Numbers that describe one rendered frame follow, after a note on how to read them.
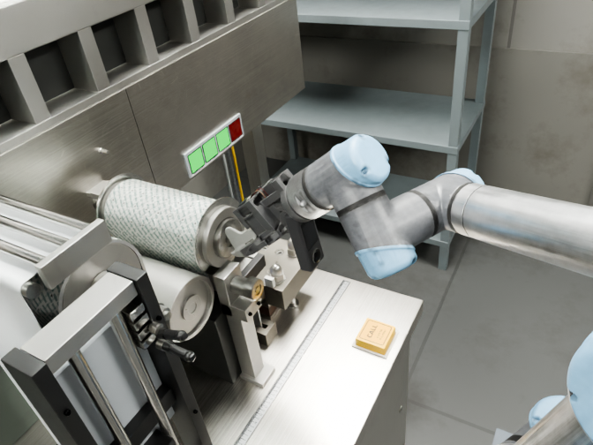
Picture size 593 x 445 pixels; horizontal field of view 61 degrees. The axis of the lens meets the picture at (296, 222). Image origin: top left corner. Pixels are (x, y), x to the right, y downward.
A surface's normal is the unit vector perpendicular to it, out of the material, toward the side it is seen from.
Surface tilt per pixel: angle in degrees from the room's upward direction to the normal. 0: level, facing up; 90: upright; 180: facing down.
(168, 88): 90
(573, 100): 90
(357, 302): 0
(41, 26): 90
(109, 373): 90
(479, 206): 48
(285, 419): 0
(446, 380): 0
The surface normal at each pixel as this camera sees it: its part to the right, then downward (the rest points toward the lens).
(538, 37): -0.48, 0.57
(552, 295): -0.11, -0.79
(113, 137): 0.87, 0.22
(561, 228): -0.81, -0.26
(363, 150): 0.61, -0.34
